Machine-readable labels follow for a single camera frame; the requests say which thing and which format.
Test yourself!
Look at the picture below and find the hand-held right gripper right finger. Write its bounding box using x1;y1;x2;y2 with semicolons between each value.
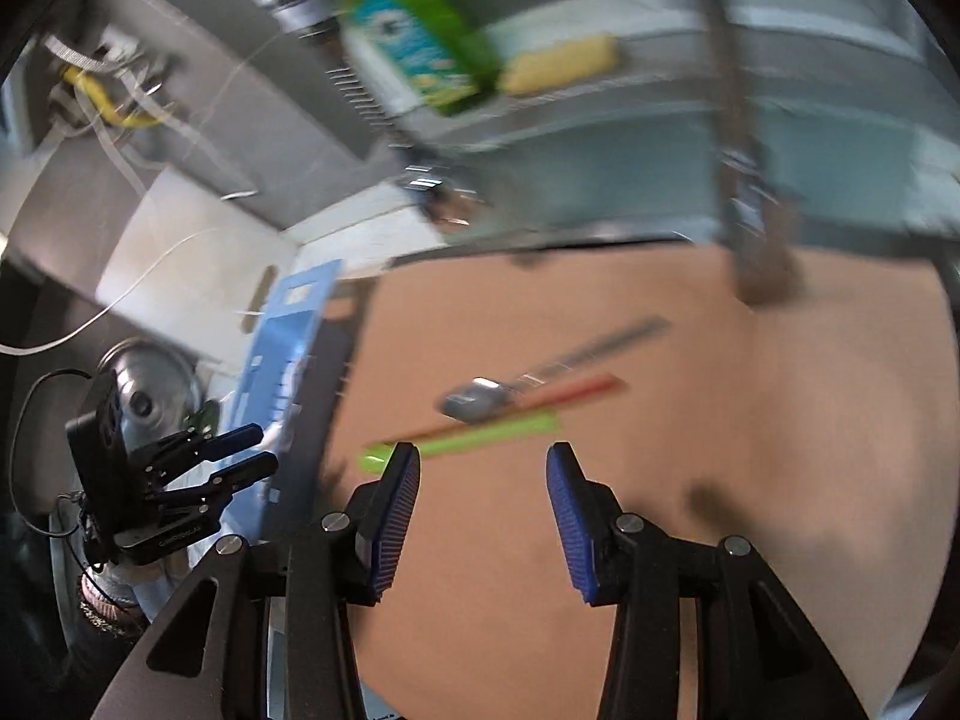
545;441;878;720

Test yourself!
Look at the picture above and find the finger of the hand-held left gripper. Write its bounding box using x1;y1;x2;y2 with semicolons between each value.
127;424;265;475
150;452;280;511

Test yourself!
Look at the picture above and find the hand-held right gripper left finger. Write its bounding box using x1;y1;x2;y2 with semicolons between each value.
90;441;422;720

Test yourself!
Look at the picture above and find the blue plastic drain basket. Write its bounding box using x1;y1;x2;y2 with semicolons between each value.
187;259;346;586

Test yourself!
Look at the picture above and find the green plastic spoon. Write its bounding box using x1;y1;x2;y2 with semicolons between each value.
361;412;565;473

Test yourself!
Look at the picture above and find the red chopstick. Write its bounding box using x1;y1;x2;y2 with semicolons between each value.
386;373;627;443

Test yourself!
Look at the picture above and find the person's left forearm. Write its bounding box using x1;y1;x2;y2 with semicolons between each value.
45;555;162;698

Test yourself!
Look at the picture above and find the steel pot lid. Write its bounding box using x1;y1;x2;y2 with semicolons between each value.
94;337;222;458

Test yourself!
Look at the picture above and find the white cutting board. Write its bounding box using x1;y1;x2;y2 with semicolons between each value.
94;217;301;338

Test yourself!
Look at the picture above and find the frosted splash panel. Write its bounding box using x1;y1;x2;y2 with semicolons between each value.
442;82;960;241

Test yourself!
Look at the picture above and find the chrome kitchen faucet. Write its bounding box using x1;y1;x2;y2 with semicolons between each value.
274;0;803;308

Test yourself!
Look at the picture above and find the green dish soap bottle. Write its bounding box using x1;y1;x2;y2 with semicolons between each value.
311;0;503;117

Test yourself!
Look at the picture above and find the yellow sponge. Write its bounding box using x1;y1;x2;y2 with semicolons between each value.
499;34;620;97

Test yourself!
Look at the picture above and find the white cable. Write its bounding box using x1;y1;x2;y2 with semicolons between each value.
0;225;226;357

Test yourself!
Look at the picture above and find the yellow gas hose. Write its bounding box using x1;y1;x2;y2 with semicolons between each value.
60;64;177;128

